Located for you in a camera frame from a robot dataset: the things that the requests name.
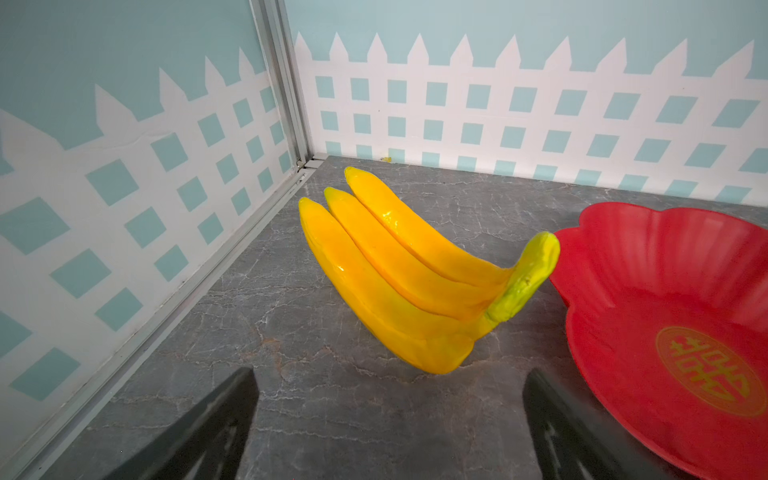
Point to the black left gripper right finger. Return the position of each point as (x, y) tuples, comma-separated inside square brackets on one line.
[(574, 438)]

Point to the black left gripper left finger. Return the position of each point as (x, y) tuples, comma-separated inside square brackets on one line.
[(208, 440)]

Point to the yellow fake banana bunch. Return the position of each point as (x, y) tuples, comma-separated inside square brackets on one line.
[(424, 298)]

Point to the red flower-shaped fruit bowl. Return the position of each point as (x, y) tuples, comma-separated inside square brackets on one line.
[(667, 324)]

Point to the aluminium corner frame post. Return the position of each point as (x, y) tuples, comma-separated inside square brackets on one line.
[(271, 21)]

